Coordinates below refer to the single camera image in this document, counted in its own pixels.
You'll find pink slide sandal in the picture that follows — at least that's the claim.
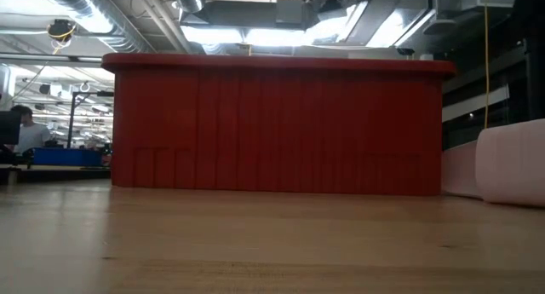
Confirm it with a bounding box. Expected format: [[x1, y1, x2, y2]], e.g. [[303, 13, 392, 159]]
[[440, 118, 545, 209]]

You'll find red plastic bin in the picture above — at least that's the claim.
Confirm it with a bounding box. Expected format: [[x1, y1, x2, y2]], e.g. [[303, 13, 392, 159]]
[[100, 52, 457, 197]]

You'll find blue storage bin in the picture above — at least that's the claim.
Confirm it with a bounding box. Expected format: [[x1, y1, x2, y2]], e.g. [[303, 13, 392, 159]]
[[32, 147, 104, 168]]

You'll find black metal stand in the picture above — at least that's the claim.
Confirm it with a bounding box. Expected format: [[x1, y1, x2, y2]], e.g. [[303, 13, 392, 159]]
[[66, 90, 115, 150]]

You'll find person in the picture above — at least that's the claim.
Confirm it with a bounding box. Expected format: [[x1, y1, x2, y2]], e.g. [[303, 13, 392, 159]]
[[8, 105, 53, 155]]

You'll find black background monitor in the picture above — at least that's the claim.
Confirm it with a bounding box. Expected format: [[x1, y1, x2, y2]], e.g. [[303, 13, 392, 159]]
[[0, 110, 22, 146]]

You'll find grey rectangular ventilation duct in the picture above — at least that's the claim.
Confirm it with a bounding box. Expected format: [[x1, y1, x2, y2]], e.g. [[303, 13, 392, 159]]
[[181, 0, 321, 31]]

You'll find silver spiral ventilation duct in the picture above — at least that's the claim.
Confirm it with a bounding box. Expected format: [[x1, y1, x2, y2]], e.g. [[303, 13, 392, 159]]
[[36, 0, 157, 55]]

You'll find black ceiling cord reel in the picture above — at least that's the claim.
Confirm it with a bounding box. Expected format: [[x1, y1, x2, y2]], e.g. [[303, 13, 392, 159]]
[[46, 19, 78, 43]]

